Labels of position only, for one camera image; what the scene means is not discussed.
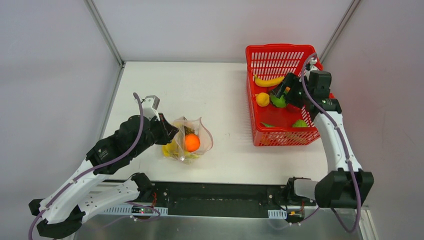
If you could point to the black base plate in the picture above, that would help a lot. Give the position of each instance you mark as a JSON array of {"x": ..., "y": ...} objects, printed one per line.
[{"x": 223, "y": 200}]

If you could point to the clear zip top bag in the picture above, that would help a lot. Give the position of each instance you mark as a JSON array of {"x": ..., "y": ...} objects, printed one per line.
[{"x": 206, "y": 139}]

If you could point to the green toy lime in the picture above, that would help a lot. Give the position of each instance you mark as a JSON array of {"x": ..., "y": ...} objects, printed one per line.
[{"x": 300, "y": 124}]

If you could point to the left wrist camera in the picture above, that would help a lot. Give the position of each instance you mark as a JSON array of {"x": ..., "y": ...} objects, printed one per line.
[{"x": 150, "y": 106}]

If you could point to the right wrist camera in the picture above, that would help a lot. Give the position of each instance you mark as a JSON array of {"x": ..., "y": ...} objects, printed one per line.
[{"x": 311, "y": 66}]

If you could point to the yellow toy lemon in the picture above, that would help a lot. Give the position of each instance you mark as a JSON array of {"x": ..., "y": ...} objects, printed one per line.
[{"x": 262, "y": 99}]

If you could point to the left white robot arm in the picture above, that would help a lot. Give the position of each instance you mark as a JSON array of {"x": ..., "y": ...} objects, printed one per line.
[{"x": 64, "y": 212}]

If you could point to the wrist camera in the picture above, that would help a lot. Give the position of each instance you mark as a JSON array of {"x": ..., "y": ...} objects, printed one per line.
[
  {"x": 311, "y": 66},
  {"x": 150, "y": 106}
]

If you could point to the single yellow banana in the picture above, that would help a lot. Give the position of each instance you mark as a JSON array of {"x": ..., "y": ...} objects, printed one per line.
[{"x": 268, "y": 83}]

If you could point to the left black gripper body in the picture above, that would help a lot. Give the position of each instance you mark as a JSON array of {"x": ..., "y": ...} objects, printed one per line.
[{"x": 162, "y": 129}]

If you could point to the toy watermelon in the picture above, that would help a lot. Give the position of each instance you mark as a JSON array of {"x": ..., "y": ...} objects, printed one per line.
[{"x": 278, "y": 102}]

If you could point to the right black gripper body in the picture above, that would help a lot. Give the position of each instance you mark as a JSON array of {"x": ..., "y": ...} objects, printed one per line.
[{"x": 291, "y": 91}]

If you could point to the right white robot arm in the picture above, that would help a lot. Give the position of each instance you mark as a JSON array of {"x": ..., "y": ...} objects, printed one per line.
[{"x": 346, "y": 184}]

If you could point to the red plastic basket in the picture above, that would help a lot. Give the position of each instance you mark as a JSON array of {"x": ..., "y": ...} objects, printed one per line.
[{"x": 271, "y": 61}]

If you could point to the orange toy orange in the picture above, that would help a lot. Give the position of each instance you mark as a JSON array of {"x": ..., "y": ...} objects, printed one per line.
[{"x": 192, "y": 142}]

